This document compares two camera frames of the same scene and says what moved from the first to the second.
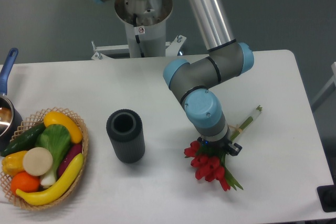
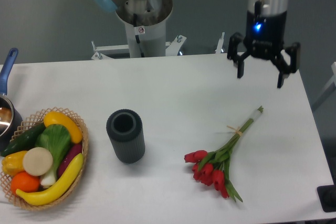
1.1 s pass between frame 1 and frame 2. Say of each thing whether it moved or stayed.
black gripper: moved
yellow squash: stayed
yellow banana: stayed
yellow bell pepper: stayed
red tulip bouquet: moved
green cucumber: stayed
